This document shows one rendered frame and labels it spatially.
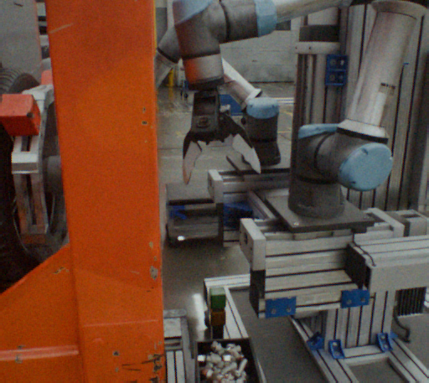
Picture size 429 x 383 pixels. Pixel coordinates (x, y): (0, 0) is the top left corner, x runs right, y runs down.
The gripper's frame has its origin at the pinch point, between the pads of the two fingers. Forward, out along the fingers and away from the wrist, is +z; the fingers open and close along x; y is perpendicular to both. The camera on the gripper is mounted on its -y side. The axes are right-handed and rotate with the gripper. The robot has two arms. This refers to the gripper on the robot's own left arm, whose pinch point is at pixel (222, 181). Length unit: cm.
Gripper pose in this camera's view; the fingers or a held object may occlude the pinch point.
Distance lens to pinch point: 84.8
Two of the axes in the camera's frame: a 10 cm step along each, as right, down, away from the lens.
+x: -9.8, 1.5, 1.2
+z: 1.8, 9.4, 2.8
